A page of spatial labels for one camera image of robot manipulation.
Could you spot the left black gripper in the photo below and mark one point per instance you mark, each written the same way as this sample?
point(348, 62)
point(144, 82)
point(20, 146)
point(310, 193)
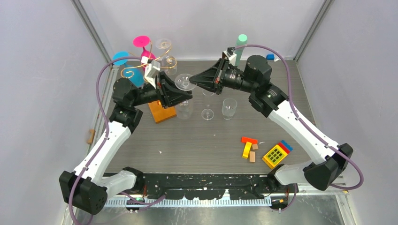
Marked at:
point(168, 93)

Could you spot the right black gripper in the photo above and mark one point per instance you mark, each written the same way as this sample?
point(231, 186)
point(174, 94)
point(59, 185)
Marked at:
point(212, 79)

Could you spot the clear round wine glass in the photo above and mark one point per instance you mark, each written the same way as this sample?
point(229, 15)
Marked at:
point(184, 108)

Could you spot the clear tumbler wine glass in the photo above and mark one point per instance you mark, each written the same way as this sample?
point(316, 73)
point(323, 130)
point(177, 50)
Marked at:
point(229, 107)

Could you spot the clear champagne flute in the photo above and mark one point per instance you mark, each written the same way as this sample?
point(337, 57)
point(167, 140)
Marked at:
point(207, 114)

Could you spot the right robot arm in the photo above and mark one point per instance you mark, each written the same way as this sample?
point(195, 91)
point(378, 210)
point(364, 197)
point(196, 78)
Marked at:
point(328, 158)

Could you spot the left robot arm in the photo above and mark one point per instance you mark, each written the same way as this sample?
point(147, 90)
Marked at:
point(85, 187)

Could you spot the orange wooden rack base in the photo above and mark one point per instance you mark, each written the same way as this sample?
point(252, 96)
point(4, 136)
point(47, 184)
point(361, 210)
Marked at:
point(160, 113)

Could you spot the clear frosted wine glass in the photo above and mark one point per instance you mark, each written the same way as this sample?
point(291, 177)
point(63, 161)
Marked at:
point(168, 62)

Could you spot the blue wine glass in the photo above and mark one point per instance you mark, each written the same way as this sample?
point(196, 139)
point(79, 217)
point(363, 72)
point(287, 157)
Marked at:
point(133, 74)

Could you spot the pink wine glass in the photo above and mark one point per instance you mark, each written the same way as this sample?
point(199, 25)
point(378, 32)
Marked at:
point(141, 42)

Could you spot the green microphone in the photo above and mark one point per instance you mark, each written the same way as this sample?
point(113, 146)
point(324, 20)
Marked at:
point(240, 42)

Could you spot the small blue block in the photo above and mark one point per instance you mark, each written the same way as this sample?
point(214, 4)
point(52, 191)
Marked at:
point(270, 57)

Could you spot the orange toy block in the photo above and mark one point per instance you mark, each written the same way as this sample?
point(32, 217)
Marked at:
point(245, 139)

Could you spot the tan wooden block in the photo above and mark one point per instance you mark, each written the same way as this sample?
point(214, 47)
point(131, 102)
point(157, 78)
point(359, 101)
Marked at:
point(252, 157)

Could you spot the yellow toy calculator block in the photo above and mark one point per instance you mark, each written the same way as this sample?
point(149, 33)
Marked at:
point(274, 157)

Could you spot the blue toy brick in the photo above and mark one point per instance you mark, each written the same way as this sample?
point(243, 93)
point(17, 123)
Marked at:
point(286, 145)

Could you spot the red toy brick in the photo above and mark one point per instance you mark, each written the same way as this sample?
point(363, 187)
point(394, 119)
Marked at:
point(284, 148)

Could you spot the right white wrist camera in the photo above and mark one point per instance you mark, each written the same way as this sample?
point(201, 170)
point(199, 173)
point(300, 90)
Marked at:
point(230, 55)

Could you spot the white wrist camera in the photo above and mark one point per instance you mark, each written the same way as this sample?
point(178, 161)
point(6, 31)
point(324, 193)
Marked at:
point(151, 70)
point(230, 55)

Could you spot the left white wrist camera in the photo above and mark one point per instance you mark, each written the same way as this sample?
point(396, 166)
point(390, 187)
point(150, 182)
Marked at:
point(151, 70)

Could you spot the gold wire glass rack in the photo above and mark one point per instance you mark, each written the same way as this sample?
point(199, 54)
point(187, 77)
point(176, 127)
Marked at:
point(168, 62)

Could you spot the small wooden wall block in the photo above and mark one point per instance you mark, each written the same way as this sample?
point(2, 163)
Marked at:
point(91, 136)

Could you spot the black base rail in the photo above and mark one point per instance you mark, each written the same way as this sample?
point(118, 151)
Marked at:
point(212, 190)

